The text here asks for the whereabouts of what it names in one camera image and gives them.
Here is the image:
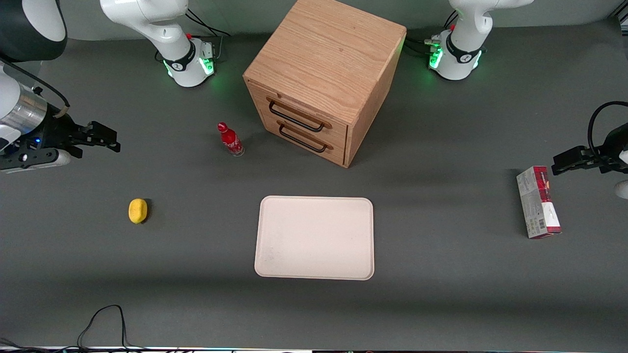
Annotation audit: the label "wooden drawer cabinet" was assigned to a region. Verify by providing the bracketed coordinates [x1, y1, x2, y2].
[243, 0, 407, 169]

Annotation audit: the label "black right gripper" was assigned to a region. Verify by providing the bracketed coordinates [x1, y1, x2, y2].
[22, 114, 121, 158]

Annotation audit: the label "black looped cable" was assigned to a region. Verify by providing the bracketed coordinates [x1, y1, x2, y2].
[0, 304, 148, 353]

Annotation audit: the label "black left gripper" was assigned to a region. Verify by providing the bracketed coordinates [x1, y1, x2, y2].
[551, 124, 628, 176]

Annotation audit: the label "red coke bottle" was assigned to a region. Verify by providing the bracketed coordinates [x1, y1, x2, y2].
[217, 122, 245, 157]

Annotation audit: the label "yellow lemon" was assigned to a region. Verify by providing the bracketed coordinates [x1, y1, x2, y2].
[129, 198, 148, 225]

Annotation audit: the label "grey and red carton box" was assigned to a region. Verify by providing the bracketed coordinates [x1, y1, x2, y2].
[516, 166, 562, 239]

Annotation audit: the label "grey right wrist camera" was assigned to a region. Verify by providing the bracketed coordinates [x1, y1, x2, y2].
[0, 148, 72, 174]

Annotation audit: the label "black base cables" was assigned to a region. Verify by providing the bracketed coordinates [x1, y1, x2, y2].
[406, 10, 459, 58]
[184, 9, 231, 62]

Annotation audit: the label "black drawer handle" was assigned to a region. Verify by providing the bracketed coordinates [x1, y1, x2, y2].
[278, 123, 328, 153]
[268, 100, 326, 133]

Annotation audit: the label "cream rectangular tray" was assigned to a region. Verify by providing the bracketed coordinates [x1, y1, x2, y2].
[254, 196, 375, 281]

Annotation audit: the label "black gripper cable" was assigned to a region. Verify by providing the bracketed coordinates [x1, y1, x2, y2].
[588, 101, 628, 157]

